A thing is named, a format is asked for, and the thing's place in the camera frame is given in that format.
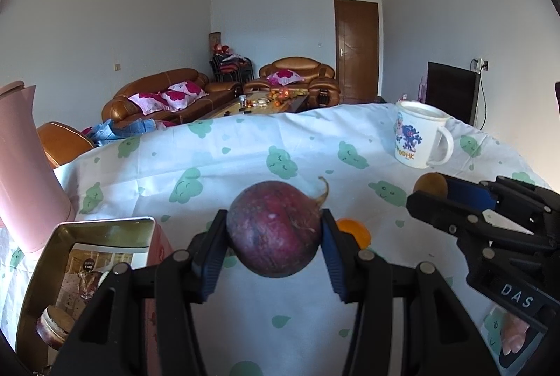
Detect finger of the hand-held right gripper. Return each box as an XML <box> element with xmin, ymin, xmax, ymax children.
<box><xmin>446</xmin><ymin>176</ymin><xmax>560</xmax><ymax>237</ymax></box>
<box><xmin>407</xmin><ymin>191</ymin><xmax>552</xmax><ymax>253</ymax></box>

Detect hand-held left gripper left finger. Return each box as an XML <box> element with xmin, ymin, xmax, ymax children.
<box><xmin>51</xmin><ymin>210</ymin><xmax>228</xmax><ymax>376</ymax></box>

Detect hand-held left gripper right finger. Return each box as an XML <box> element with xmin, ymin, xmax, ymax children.
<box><xmin>323</xmin><ymin>209</ymin><xmax>484</xmax><ymax>376</ymax></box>

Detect small yellow-brown fruit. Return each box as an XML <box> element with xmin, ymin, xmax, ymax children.
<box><xmin>413</xmin><ymin>173</ymin><xmax>449</xmax><ymax>198</ymax></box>

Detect purple round radish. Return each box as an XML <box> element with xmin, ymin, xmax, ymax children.
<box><xmin>226</xmin><ymin>177</ymin><xmax>330</xmax><ymax>278</ymax></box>

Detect pink metal tin box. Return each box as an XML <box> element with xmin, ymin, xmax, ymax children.
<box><xmin>0</xmin><ymin>217</ymin><xmax>176</xmax><ymax>376</ymax></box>

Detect dark brown eggplant piece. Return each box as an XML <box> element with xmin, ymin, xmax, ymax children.
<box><xmin>36</xmin><ymin>306</ymin><xmax>78</xmax><ymax>353</ymax></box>

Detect person's right hand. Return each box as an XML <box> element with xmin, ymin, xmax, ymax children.
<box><xmin>499</xmin><ymin>312</ymin><xmax>532</xmax><ymax>357</ymax></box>

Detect orange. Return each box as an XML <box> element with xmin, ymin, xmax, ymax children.
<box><xmin>338</xmin><ymin>218</ymin><xmax>372</xmax><ymax>249</ymax></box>

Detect white printed mug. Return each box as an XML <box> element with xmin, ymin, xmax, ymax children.
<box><xmin>394</xmin><ymin>100</ymin><xmax>454</xmax><ymax>169</ymax></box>

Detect black television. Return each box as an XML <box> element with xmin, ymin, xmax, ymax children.
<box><xmin>426</xmin><ymin>61</ymin><xmax>477</xmax><ymax>126</ymax></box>

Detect printed paper card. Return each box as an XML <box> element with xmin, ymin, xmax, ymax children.
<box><xmin>57</xmin><ymin>242</ymin><xmax>147</xmax><ymax>315</ymax></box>

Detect white tablecloth with green clouds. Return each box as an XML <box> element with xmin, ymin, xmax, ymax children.
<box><xmin>0</xmin><ymin>102</ymin><xmax>552</xmax><ymax>376</ymax></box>

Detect blue plaid cloth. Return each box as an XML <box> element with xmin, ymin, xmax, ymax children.
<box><xmin>81</xmin><ymin>118</ymin><xmax>169</xmax><ymax>147</ymax></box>

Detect cluttered coffee table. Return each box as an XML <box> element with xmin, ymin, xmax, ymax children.
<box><xmin>199</xmin><ymin>89</ymin><xmax>311</xmax><ymax>123</ymax></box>

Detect pink floral cushion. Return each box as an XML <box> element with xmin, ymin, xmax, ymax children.
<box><xmin>128</xmin><ymin>91</ymin><xmax>176</xmax><ymax>114</ymax></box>
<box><xmin>161</xmin><ymin>81</ymin><xmax>208</xmax><ymax>111</ymax></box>
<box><xmin>267</xmin><ymin>70</ymin><xmax>305</xmax><ymax>87</ymax></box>

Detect brown wooden door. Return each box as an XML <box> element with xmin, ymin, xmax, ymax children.
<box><xmin>334</xmin><ymin>0</ymin><xmax>380</xmax><ymax>104</ymax></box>

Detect long brown leather sofa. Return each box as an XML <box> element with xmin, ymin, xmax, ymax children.
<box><xmin>102</xmin><ymin>68</ymin><xmax>243</xmax><ymax>127</ymax></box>

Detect stacked dark chairs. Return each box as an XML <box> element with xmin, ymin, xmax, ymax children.
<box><xmin>211</xmin><ymin>54</ymin><xmax>255</xmax><ymax>83</ymax></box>

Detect orange leather chair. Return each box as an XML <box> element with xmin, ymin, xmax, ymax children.
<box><xmin>37</xmin><ymin>121</ymin><xmax>95</xmax><ymax>169</ymax></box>

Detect brown leather armchair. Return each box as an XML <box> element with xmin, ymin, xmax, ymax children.
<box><xmin>244</xmin><ymin>57</ymin><xmax>341</xmax><ymax>107</ymax></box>

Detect pink pitcher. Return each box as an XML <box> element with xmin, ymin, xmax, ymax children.
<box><xmin>0</xmin><ymin>81</ymin><xmax>76</xmax><ymax>254</ymax></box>

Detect black power cable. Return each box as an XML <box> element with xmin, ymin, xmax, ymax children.
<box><xmin>470</xmin><ymin>58</ymin><xmax>488</xmax><ymax>129</ymax></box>

